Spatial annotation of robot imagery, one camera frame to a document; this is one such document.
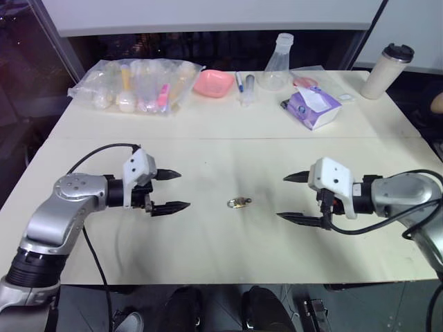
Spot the pink plastic bowl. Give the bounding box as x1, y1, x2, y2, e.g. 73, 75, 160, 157
192, 68, 235, 100

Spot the clear plastic syringe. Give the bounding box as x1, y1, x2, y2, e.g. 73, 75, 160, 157
239, 74, 257, 108

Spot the pink round dish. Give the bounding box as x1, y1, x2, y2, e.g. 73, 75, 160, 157
293, 76, 319, 89

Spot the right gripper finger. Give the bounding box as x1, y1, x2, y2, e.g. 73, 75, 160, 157
276, 211, 328, 230
282, 169, 311, 184

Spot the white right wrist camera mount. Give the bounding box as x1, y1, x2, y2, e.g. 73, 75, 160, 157
308, 156, 358, 220

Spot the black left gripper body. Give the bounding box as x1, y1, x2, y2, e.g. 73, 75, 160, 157
132, 182, 155, 213

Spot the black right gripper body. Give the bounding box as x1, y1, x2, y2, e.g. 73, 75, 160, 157
316, 188, 347, 230

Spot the black device under table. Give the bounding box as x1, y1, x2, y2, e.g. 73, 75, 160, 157
296, 298, 330, 332

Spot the flat clear plastic bag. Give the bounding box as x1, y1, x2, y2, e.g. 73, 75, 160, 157
289, 66, 358, 105

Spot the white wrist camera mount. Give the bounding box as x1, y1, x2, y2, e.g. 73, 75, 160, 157
308, 156, 358, 220
122, 148, 157, 209

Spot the clear conical flask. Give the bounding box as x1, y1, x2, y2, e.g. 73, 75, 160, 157
257, 33, 296, 92

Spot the grey frame post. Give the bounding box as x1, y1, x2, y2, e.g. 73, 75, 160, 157
33, 0, 87, 82
345, 0, 392, 72

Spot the cream tumbler black lid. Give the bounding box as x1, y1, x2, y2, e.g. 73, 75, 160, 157
360, 42, 416, 101

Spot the grey shoe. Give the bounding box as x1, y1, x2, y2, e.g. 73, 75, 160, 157
113, 311, 145, 332

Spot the clear plastic bag of items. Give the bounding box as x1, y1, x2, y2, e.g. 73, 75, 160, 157
66, 58, 202, 117

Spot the dark rounded shape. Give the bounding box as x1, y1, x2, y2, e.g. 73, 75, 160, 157
240, 286, 289, 332

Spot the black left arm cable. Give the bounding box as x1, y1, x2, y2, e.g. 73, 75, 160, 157
66, 142, 143, 332

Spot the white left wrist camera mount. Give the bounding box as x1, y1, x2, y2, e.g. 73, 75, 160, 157
122, 148, 157, 209

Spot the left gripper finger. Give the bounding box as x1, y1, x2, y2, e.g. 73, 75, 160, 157
150, 201, 192, 218
154, 168, 183, 183

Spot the purple tissue pack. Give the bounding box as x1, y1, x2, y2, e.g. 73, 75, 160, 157
280, 86, 344, 132

